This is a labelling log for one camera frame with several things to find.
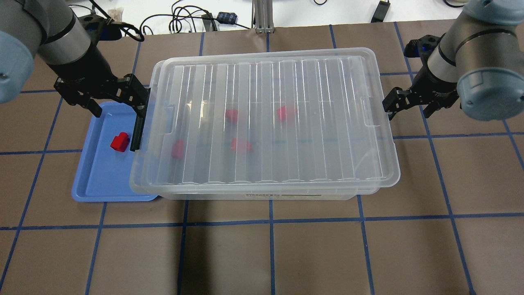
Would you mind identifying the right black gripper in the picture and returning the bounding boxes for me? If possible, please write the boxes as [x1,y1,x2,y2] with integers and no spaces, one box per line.
[382,66,459,121]

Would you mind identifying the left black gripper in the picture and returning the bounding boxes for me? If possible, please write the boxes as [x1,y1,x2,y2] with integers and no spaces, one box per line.
[54,47,150,119]

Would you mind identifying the red block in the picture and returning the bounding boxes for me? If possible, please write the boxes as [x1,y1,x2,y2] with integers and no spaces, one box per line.
[276,106,296,123]
[225,109,238,123]
[110,132,130,152]
[171,139,185,159]
[230,137,253,153]

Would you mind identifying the clear plastic box lid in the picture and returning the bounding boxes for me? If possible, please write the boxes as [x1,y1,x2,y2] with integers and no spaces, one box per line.
[140,47,402,195]

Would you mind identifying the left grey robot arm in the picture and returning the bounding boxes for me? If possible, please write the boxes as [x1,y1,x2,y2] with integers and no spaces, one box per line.
[0,0,149,118]

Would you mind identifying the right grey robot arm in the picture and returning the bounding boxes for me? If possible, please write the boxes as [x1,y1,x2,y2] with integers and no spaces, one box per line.
[382,0,524,121]

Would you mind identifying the blue plastic tray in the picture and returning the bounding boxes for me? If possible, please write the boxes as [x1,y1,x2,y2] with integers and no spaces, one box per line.
[72,102,157,203]

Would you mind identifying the clear plastic storage box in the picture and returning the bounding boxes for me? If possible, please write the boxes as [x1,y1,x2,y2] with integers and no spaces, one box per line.
[129,59,400,201]

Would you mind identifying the black power adapter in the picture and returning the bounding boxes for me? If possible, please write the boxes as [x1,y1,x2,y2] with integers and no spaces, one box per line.
[370,0,391,23]

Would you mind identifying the black box latch handle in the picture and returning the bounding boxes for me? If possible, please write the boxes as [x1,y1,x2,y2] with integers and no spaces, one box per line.
[129,106,147,152]

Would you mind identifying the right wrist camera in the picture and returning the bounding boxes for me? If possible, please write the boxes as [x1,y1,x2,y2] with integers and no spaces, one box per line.
[404,35,440,61]

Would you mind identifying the aluminium frame post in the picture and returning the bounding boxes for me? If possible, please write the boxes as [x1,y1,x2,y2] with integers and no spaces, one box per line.
[251,0,275,34]

